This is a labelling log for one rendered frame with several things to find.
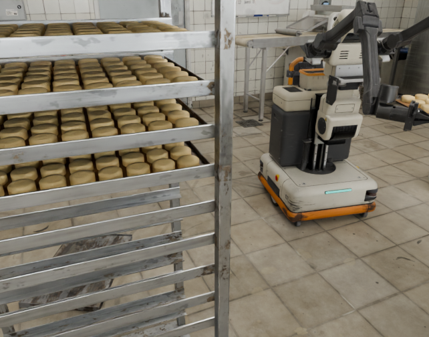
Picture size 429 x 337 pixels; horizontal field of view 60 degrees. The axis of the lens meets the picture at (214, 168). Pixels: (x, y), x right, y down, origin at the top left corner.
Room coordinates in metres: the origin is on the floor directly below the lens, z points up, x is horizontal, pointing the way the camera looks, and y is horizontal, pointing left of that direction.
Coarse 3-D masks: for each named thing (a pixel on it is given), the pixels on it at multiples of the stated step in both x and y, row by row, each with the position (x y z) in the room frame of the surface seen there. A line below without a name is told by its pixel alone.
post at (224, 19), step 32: (224, 0) 0.71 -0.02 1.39; (224, 32) 0.71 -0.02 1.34; (224, 64) 0.71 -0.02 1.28; (224, 96) 0.71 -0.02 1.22; (224, 128) 0.71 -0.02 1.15; (224, 160) 0.71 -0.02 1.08; (224, 192) 0.71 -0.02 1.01; (224, 224) 0.71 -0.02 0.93; (224, 256) 0.71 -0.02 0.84; (224, 288) 0.71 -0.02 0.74; (224, 320) 0.71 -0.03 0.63
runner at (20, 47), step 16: (160, 32) 0.70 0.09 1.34; (176, 32) 0.71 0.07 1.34; (192, 32) 0.72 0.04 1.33; (208, 32) 0.73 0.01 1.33; (0, 48) 0.61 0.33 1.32; (16, 48) 0.61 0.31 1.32; (32, 48) 0.62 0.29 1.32; (48, 48) 0.63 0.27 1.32; (64, 48) 0.64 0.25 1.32; (80, 48) 0.65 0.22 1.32; (96, 48) 0.66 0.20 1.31; (112, 48) 0.67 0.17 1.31; (128, 48) 0.68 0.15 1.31; (144, 48) 0.69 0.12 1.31; (160, 48) 0.70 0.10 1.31; (176, 48) 0.71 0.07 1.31; (192, 48) 0.72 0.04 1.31
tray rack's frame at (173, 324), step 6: (0, 306) 0.92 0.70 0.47; (6, 306) 0.94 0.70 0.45; (0, 312) 0.92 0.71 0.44; (6, 312) 0.92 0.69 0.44; (162, 324) 1.13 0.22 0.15; (168, 324) 1.13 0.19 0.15; (174, 324) 1.13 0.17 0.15; (6, 330) 0.92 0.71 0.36; (12, 330) 0.92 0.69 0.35; (144, 330) 1.10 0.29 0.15; (150, 330) 1.10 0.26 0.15; (156, 330) 1.10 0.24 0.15; (162, 330) 1.10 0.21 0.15; (126, 336) 1.07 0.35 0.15; (132, 336) 1.07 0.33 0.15; (138, 336) 1.07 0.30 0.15; (144, 336) 1.07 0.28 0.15; (180, 336) 1.07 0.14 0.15; (186, 336) 1.07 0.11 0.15
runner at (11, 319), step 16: (176, 272) 0.70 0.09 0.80; (192, 272) 0.71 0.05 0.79; (208, 272) 0.73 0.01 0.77; (112, 288) 0.65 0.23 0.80; (128, 288) 0.66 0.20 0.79; (144, 288) 0.67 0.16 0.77; (48, 304) 0.60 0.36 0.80; (64, 304) 0.61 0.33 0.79; (80, 304) 0.62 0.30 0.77; (0, 320) 0.57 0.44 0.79; (16, 320) 0.58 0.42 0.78
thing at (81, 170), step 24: (168, 144) 0.86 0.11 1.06; (0, 168) 0.73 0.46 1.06; (24, 168) 0.72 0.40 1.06; (48, 168) 0.72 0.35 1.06; (72, 168) 0.73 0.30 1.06; (96, 168) 0.76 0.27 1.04; (120, 168) 0.72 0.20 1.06; (144, 168) 0.72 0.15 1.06; (168, 168) 0.73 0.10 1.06; (0, 192) 0.62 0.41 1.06; (24, 192) 0.63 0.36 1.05
